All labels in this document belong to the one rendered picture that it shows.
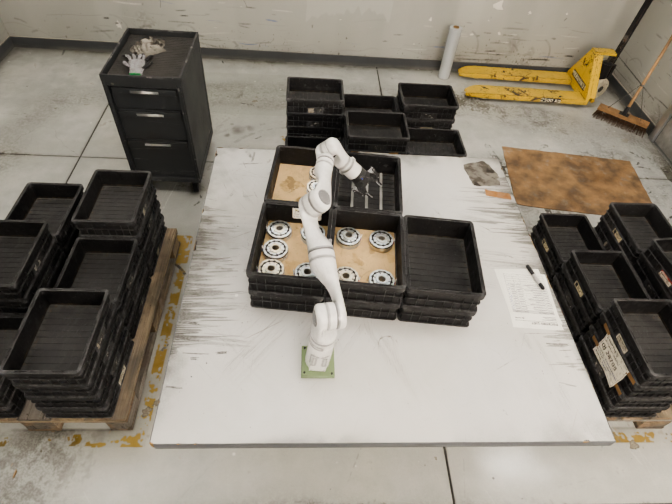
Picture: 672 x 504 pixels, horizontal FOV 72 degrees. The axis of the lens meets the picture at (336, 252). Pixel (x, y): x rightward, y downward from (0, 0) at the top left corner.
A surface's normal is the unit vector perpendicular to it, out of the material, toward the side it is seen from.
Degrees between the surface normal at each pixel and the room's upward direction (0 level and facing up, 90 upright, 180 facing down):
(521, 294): 0
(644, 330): 0
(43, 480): 0
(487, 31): 90
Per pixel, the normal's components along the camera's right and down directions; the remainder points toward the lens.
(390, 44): 0.03, 0.76
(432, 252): 0.07, -0.66
